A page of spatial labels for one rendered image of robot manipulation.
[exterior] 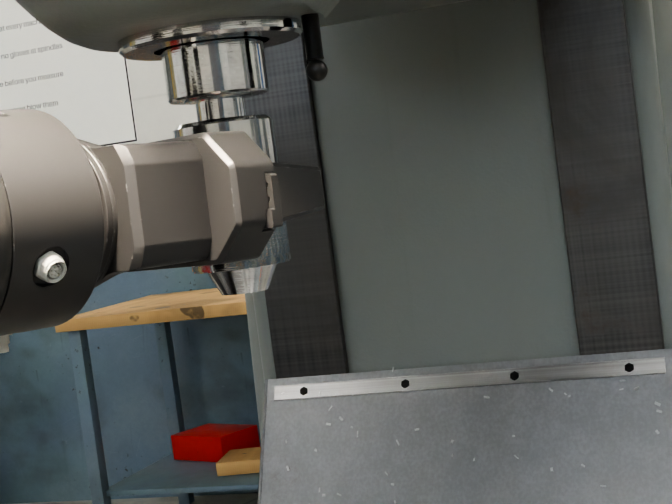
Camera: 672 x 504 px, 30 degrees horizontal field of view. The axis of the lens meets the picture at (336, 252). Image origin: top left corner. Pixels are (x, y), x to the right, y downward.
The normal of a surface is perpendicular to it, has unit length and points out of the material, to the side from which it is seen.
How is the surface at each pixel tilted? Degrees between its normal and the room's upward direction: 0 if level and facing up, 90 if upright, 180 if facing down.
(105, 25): 168
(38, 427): 90
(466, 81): 90
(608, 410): 64
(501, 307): 90
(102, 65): 90
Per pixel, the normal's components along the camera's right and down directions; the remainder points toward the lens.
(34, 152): 0.55, -0.60
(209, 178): -0.65, 0.11
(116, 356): -0.33, 0.09
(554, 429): -0.35, -0.37
